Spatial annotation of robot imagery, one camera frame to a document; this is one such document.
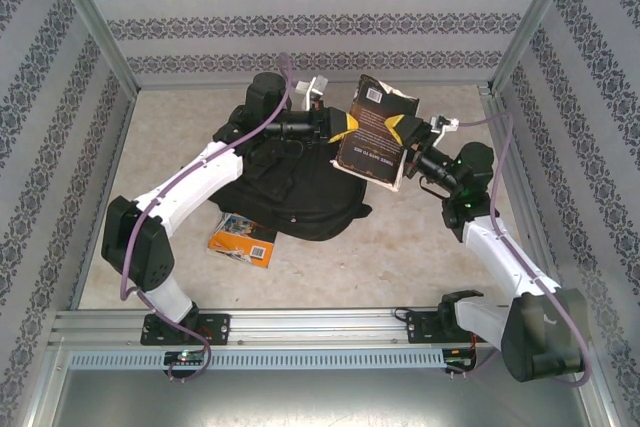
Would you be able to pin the black paperback book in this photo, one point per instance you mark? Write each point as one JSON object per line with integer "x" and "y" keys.
{"x": 375, "y": 147}

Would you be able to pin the aluminium frame post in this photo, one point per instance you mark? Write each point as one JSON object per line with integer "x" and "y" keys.
{"x": 90, "y": 12}
{"x": 535, "y": 12}

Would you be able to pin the orange photo-cover textbook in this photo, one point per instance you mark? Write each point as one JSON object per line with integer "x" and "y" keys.
{"x": 245, "y": 242}

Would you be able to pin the aluminium back rail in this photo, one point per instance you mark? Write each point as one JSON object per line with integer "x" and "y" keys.
{"x": 440, "y": 83}

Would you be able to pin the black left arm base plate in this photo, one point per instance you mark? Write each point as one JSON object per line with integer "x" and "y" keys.
{"x": 217, "y": 327}

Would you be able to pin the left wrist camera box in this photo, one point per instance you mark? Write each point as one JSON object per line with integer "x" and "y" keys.
{"x": 312, "y": 89}

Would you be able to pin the aluminium side rail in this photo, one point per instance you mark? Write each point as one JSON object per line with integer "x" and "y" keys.
{"x": 522, "y": 207}
{"x": 117, "y": 147}

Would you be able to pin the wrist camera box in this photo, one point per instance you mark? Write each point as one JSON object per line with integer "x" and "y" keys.
{"x": 312, "y": 89}
{"x": 444, "y": 126}

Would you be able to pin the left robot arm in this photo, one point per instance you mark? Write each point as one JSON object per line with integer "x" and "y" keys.
{"x": 200, "y": 182}

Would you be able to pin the small circuit board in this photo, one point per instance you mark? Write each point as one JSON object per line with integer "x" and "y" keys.
{"x": 457, "y": 358}
{"x": 185, "y": 357}

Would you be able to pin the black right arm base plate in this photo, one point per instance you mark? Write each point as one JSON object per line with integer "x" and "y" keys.
{"x": 417, "y": 329}

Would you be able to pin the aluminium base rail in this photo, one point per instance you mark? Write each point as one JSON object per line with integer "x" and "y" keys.
{"x": 320, "y": 324}

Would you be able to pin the grey metal panel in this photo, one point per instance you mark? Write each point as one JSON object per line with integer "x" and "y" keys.
{"x": 320, "y": 397}

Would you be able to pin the black fabric backpack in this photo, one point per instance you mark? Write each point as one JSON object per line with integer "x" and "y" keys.
{"x": 310, "y": 197}

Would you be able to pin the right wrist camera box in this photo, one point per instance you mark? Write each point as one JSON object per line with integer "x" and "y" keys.
{"x": 444, "y": 126}

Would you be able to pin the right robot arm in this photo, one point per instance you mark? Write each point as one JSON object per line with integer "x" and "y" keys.
{"x": 520, "y": 267}

